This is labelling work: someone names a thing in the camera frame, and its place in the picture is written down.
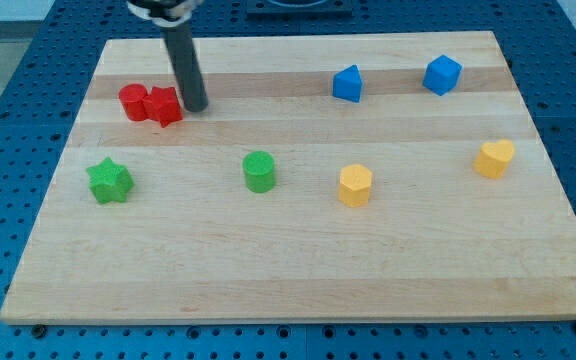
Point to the red star block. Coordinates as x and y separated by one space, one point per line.
162 105

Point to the green star block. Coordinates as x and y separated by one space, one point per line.
109 181

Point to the wooden board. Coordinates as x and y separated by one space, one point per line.
437 242

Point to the red cylinder block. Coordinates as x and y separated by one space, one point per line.
131 97

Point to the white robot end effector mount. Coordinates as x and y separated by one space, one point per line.
164 13

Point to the blue triangle block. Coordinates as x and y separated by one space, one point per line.
348 84

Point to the blue cube block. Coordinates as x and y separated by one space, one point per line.
442 75

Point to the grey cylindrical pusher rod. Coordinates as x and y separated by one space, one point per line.
183 58

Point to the green cylinder block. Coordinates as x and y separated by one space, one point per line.
259 171

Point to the yellow heart block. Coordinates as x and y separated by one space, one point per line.
494 158

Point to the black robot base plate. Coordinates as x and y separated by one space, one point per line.
263 8

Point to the yellow hexagon block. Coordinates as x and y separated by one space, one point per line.
355 183

